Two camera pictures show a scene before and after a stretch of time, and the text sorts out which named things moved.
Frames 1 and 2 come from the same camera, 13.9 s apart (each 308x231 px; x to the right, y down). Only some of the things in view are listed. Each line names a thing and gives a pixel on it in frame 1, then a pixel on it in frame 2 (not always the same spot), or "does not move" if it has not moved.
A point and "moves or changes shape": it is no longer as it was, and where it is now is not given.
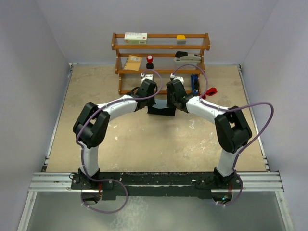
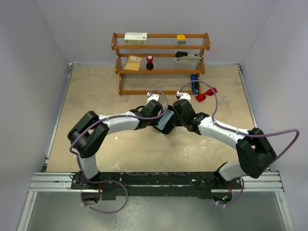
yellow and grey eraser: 181,39 does not move
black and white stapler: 183,57 does not move
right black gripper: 169,104 to 176,122
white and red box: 135,38 does not move
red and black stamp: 149,64 does not move
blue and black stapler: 195,83 does not move
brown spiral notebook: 133,63 does not move
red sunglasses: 210,92 does not move
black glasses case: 167,111 moves or changes shape
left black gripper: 151,102 to 154,122
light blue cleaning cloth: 160,104 moves or changes shape
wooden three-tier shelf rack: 166,57 does not move
